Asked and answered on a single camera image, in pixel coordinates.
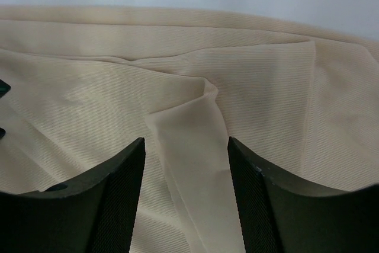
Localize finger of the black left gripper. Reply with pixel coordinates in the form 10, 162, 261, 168
0, 128, 6, 139
0, 80, 11, 98

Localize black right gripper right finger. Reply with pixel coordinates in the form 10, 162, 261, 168
227, 138, 378, 253

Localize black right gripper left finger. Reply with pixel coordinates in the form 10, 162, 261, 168
1, 137, 146, 253

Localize beige trousers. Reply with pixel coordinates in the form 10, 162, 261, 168
1, 6, 378, 252

